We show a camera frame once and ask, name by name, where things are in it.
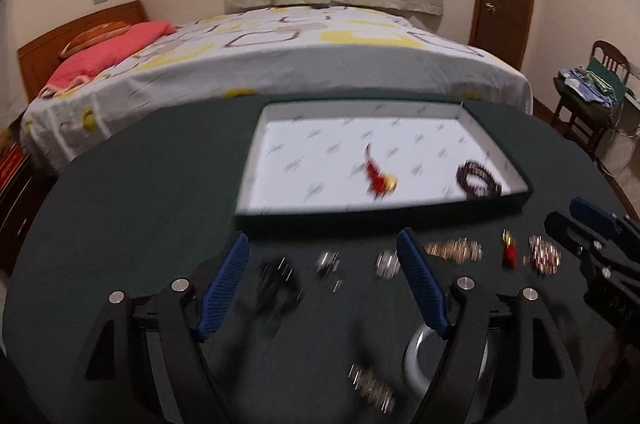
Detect pearl flower rhinestone brooch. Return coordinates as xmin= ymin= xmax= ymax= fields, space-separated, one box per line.
xmin=523 ymin=235 xmax=561 ymax=277

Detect dark cord necklace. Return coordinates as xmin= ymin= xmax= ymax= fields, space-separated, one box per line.
xmin=252 ymin=253 xmax=306 ymax=338

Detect red tassel gold charm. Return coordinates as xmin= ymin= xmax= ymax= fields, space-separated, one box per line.
xmin=501 ymin=230 xmax=518 ymax=270

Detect rose gold chain bracelet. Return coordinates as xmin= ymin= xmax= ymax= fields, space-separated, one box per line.
xmin=423 ymin=237 xmax=484 ymax=264

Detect white jade bangle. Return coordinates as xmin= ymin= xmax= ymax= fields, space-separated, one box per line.
xmin=402 ymin=323 xmax=492 ymax=399

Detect silver rhinestone brooch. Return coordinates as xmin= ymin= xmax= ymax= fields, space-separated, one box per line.
xmin=348 ymin=364 xmax=395 ymax=414

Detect red knot gold charm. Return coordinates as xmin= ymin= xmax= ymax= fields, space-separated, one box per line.
xmin=364 ymin=144 xmax=398 ymax=199

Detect green jewelry tray box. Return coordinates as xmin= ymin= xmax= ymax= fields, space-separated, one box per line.
xmin=235 ymin=98 xmax=533 ymax=229

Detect white pearl flower brooch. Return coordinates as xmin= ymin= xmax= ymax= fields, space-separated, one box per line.
xmin=375 ymin=251 xmax=400 ymax=280

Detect dark green table cloth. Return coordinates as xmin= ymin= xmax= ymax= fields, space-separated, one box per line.
xmin=3 ymin=96 xmax=620 ymax=423

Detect wooden chair with clothes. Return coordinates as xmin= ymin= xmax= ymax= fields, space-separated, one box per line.
xmin=553 ymin=40 xmax=630 ymax=159

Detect bed with patterned sheet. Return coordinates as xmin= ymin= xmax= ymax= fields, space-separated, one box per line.
xmin=20 ymin=6 xmax=534 ymax=171

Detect wooden nightstand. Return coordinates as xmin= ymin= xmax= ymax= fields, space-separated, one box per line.
xmin=0 ymin=142 xmax=51 ymax=277

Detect pink pillow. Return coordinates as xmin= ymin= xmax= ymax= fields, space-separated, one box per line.
xmin=38 ymin=20 xmax=177 ymax=98

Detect orange brown pillow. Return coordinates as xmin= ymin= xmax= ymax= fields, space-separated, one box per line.
xmin=60 ymin=20 xmax=131 ymax=60

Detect wooden headboard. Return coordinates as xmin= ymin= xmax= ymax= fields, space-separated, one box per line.
xmin=17 ymin=0 xmax=148 ymax=102

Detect dark red bead bracelet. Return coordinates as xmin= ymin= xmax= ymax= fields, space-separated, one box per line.
xmin=455 ymin=158 xmax=504 ymax=200

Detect silver pearl ring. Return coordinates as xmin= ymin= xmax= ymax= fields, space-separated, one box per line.
xmin=313 ymin=248 xmax=346 ymax=292

